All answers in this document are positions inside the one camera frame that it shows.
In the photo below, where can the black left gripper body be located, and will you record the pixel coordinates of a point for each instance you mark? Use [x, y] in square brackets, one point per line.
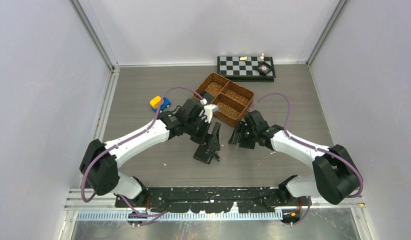
[198, 128]

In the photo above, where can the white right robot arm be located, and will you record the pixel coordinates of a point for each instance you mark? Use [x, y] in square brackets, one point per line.
[335, 176]

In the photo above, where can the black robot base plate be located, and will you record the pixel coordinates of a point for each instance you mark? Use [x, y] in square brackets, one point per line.
[213, 200]

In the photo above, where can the black white chessboard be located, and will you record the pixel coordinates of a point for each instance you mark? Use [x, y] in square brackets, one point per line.
[244, 71]

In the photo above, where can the blue toy car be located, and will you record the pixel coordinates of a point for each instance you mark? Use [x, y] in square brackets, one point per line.
[165, 104]

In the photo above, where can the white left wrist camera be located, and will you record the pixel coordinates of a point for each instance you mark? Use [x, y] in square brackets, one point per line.
[209, 111]

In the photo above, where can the black card in basket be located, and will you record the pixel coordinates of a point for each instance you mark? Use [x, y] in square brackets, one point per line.
[206, 95]

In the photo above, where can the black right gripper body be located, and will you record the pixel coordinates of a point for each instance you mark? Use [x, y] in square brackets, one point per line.
[248, 138]

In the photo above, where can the woven wicker divided basket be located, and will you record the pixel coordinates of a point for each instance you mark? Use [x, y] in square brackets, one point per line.
[232, 99]

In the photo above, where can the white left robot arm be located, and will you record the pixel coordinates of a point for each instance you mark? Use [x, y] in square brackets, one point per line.
[101, 162]

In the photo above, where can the yellow toy block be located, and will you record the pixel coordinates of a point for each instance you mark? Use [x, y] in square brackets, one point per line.
[156, 102]

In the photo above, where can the black leather card holder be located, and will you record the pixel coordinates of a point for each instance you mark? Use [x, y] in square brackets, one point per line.
[206, 155]

